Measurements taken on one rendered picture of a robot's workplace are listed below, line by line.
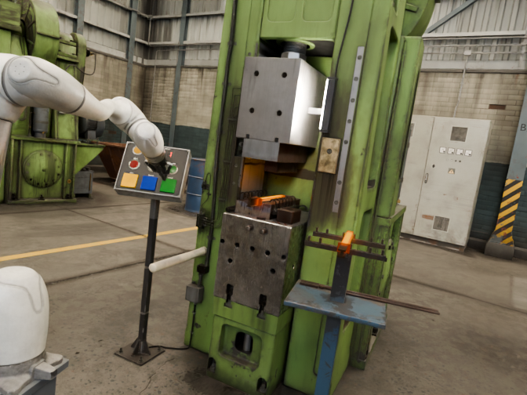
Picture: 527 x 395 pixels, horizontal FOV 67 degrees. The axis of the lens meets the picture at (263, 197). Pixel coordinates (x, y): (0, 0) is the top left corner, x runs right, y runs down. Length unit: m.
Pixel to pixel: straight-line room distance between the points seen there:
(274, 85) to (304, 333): 1.28
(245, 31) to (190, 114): 8.26
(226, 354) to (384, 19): 1.84
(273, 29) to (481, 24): 6.27
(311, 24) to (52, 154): 5.05
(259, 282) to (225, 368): 0.53
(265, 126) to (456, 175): 5.32
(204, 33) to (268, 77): 8.89
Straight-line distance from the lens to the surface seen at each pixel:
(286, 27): 2.19
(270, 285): 1.97
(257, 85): 2.02
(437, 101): 7.81
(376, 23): 2.07
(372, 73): 2.01
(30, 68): 1.17
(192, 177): 6.68
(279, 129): 1.94
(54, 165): 6.56
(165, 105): 11.16
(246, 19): 2.31
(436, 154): 7.06
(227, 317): 2.14
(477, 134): 7.02
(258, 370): 2.17
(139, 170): 2.15
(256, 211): 1.99
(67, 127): 6.69
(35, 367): 1.26
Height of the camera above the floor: 1.28
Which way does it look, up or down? 8 degrees down
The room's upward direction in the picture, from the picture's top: 8 degrees clockwise
